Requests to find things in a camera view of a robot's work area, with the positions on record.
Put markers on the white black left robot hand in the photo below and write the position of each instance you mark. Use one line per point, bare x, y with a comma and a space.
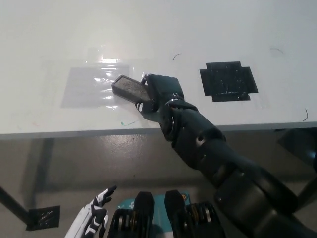
96, 210

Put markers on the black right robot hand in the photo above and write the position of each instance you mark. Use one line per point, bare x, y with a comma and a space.
163, 89

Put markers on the dark grey whiteboard eraser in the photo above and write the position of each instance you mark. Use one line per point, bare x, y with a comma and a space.
131, 88

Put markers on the black teal robot torso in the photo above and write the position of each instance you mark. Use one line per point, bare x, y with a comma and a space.
148, 218

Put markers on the black tape mark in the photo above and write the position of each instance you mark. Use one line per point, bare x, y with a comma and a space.
227, 81

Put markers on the clear plastic film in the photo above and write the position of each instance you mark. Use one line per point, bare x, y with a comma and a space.
99, 62

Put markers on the black table leg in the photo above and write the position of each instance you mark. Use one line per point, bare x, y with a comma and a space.
12, 203
308, 191

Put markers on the black table frame bracket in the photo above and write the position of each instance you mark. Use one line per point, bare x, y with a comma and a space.
299, 141

